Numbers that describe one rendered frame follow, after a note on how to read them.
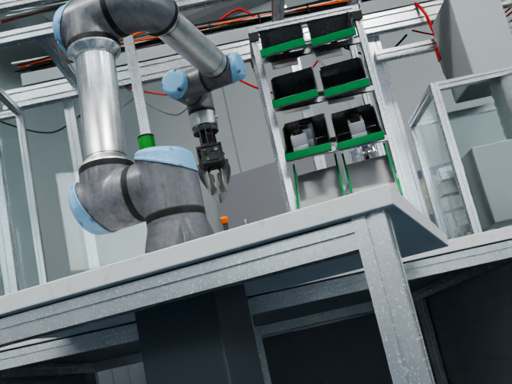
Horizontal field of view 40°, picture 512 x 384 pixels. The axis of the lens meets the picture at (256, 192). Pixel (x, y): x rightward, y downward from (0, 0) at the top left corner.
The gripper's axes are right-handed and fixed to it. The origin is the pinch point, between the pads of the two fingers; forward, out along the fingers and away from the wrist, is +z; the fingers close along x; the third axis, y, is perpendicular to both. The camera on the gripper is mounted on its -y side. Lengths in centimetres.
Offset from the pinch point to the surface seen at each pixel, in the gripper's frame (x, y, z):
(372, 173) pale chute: 44.5, -9.2, 0.1
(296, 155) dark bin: 23.2, 2.2, -6.9
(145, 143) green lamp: -19.3, -15.1, -25.5
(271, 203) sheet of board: 32, -381, -78
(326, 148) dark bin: 31.5, 3.6, -6.7
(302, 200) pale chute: 22.7, -6.3, 4.0
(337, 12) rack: 47, -9, -52
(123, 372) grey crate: -73, -190, 35
